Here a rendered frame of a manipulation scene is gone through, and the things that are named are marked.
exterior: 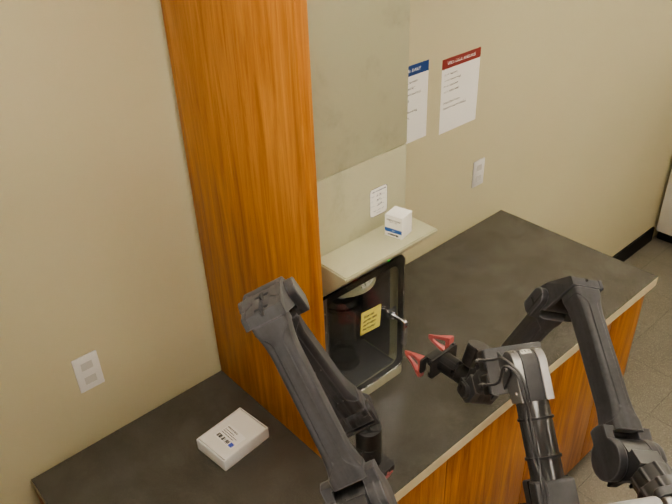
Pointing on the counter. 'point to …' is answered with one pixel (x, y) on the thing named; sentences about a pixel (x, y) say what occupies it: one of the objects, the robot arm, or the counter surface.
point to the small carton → (398, 222)
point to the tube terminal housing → (360, 206)
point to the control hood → (367, 254)
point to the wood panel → (250, 169)
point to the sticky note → (370, 319)
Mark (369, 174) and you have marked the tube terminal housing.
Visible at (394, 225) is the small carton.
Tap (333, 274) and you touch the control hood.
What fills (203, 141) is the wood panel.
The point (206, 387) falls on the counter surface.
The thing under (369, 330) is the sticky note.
